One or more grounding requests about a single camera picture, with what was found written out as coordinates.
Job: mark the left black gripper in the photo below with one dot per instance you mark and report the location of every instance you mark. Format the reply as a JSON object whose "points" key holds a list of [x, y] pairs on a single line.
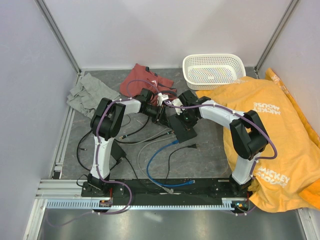
{"points": [[161, 116]]}

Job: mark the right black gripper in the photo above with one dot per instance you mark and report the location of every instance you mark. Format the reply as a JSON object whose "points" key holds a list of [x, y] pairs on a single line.
{"points": [[189, 125]]}

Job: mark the black network switch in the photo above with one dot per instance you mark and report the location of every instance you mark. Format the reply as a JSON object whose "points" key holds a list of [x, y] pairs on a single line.
{"points": [[181, 131]]}

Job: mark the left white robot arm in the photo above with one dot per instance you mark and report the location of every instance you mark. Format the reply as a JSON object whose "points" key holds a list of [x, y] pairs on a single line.
{"points": [[106, 124]]}

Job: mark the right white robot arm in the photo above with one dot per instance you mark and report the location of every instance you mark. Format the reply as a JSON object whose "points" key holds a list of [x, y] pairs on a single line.
{"points": [[248, 134]]}

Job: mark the white plastic basket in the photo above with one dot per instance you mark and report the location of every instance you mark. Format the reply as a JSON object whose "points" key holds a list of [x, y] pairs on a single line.
{"points": [[209, 71]]}

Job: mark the red cloth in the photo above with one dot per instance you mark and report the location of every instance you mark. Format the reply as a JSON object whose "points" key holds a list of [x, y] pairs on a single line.
{"points": [[141, 77]]}

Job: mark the black power adapter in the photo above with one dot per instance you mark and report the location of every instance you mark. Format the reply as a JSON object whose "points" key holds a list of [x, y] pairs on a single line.
{"points": [[117, 152]]}

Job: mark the grey cloth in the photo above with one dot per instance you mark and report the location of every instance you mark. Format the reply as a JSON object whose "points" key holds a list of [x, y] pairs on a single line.
{"points": [[87, 94]]}

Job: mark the orange Mickey Mouse blanket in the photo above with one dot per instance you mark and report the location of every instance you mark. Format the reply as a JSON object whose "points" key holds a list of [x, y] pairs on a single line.
{"points": [[287, 177]]}

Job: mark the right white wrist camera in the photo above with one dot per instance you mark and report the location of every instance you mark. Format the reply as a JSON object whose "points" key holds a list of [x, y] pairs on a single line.
{"points": [[178, 106]]}

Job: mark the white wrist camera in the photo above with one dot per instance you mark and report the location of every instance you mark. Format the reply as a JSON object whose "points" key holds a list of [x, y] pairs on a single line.
{"points": [[161, 98], [178, 106]]}

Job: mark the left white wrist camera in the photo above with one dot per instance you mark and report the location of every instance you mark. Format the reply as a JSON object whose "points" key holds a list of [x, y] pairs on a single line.
{"points": [[161, 98]]}

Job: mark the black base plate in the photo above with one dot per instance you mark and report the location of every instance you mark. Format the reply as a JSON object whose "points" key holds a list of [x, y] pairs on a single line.
{"points": [[177, 190]]}

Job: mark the white slotted cable duct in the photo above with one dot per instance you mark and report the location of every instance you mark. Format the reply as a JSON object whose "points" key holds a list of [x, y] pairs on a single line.
{"points": [[221, 204]]}

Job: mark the aluminium rail left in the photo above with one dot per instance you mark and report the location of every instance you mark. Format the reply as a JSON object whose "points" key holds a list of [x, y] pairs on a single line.
{"points": [[60, 150]]}

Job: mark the right aluminium frame post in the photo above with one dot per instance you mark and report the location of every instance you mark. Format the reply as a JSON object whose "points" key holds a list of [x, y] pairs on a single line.
{"points": [[276, 34]]}

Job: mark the aluminium frame post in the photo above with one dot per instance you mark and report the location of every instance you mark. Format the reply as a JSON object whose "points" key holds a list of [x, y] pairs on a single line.
{"points": [[276, 34], [58, 34]]}

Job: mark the left aluminium frame post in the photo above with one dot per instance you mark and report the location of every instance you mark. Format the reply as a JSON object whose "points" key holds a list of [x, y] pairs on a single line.
{"points": [[58, 34]]}

